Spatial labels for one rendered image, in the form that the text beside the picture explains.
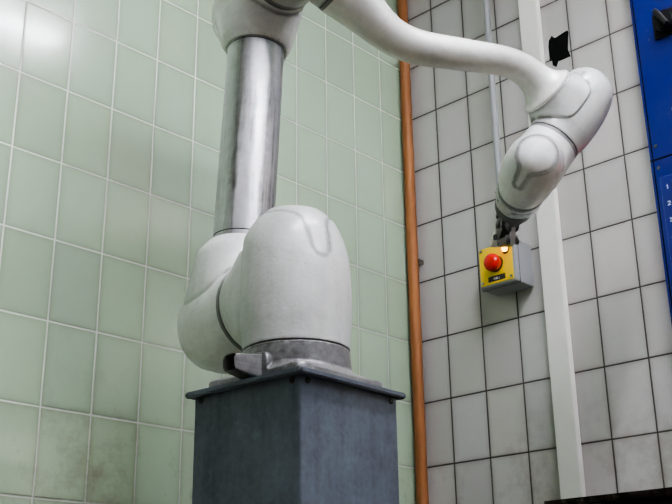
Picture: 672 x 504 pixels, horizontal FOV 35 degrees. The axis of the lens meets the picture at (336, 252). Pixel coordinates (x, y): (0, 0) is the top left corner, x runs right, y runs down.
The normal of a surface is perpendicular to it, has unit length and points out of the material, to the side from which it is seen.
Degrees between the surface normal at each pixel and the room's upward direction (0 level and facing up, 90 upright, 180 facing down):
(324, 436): 90
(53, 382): 90
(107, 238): 90
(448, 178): 90
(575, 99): 101
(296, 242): 80
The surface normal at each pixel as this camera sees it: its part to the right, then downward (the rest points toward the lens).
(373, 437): 0.75, -0.24
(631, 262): -0.69, -0.25
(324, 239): 0.55, -0.53
